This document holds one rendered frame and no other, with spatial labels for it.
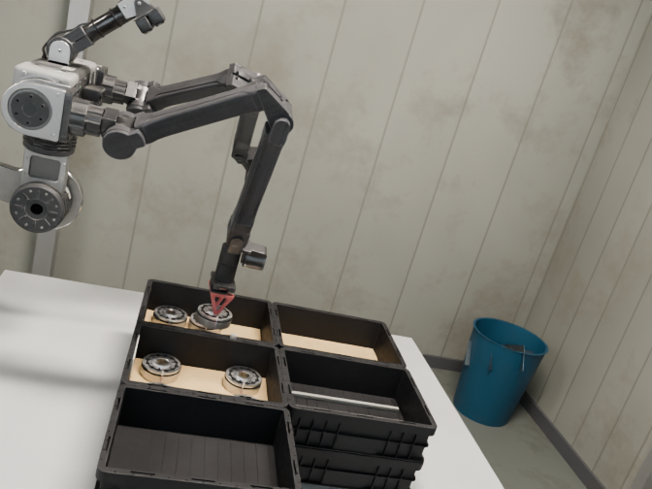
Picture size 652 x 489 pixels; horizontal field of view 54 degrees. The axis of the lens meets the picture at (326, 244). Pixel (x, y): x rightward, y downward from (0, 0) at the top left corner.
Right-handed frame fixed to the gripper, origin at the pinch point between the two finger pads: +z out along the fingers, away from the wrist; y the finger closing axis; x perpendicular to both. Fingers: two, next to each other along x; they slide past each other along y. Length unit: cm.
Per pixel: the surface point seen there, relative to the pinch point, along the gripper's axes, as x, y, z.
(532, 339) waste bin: -206, 123, 42
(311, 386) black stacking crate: -30.9, -12.8, 13.7
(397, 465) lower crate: -49, -42, 16
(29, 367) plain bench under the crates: 46, 2, 28
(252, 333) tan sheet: -16.5, 15.0, 13.4
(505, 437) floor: -191, 94, 90
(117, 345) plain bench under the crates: 23.6, 19.5, 27.4
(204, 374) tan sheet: 0.8, -13.2, 14.4
